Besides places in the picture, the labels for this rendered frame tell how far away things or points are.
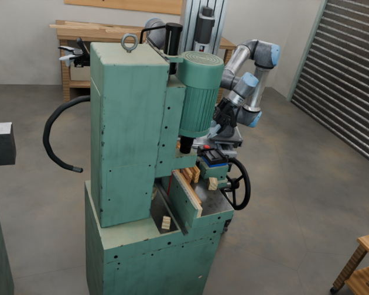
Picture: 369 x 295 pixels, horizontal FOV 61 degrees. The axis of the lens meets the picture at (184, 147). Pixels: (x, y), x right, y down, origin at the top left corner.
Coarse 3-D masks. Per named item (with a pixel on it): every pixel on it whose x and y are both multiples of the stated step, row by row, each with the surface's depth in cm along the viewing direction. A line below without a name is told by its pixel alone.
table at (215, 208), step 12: (168, 180) 154; (192, 180) 154; (204, 180) 156; (204, 192) 148; (216, 192) 150; (180, 204) 143; (204, 204) 141; (216, 204) 142; (228, 204) 144; (204, 216) 135; (216, 216) 138; (228, 216) 142
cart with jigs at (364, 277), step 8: (360, 240) 191; (368, 240) 192; (360, 248) 194; (368, 248) 187; (352, 256) 200; (360, 256) 194; (352, 264) 200; (344, 272) 206; (352, 272) 205; (360, 272) 215; (368, 272) 216; (336, 280) 213; (344, 280) 208; (352, 280) 208; (360, 280) 209; (368, 280) 210; (336, 288) 213; (352, 288) 203; (360, 288) 204; (368, 288) 205
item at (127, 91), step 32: (96, 64) 104; (128, 64) 98; (160, 64) 103; (96, 96) 109; (128, 96) 104; (160, 96) 109; (96, 128) 115; (128, 128) 111; (160, 128) 117; (96, 160) 123; (128, 160) 119; (96, 192) 131; (128, 192) 128
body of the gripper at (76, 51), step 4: (76, 52) 181; (80, 52) 182; (84, 56) 183; (76, 60) 182; (80, 60) 183; (84, 60) 185; (88, 60) 186; (76, 64) 184; (80, 64) 185; (84, 64) 186; (88, 64) 187
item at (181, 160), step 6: (192, 150) 145; (180, 156) 140; (186, 156) 141; (192, 156) 142; (174, 162) 140; (180, 162) 141; (186, 162) 143; (192, 162) 145; (174, 168) 142; (180, 168) 144
